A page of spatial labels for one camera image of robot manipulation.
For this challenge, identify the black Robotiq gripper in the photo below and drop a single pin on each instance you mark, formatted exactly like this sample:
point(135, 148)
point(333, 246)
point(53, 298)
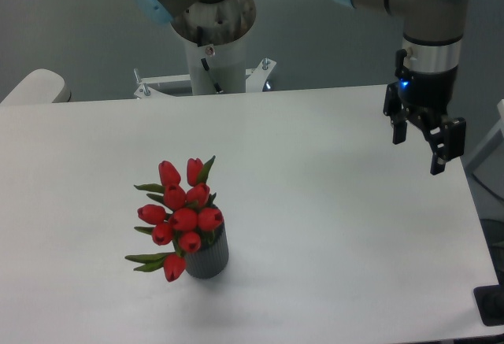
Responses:
point(426, 78)

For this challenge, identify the red tulip bouquet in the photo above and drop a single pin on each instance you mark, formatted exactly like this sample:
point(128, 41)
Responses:
point(187, 219)

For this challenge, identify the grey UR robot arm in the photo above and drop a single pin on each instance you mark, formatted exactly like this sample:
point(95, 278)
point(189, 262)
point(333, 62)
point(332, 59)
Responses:
point(427, 23)

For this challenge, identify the dark grey ribbed vase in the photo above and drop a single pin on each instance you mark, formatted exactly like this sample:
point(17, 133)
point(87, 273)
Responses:
point(210, 260)

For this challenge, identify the white furniture at right edge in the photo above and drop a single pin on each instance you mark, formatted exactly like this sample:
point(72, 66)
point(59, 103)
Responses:
point(483, 150)

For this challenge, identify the black clamp at table edge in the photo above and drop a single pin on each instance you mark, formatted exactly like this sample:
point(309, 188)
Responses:
point(489, 300)

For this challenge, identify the white chair armrest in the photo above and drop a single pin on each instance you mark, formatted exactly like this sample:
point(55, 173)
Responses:
point(41, 86)

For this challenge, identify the white pedestal base frame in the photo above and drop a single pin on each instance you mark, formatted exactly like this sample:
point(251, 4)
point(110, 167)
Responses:
point(157, 84)

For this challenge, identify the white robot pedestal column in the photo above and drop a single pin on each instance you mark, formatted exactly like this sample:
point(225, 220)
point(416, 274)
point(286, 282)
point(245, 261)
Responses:
point(214, 38)

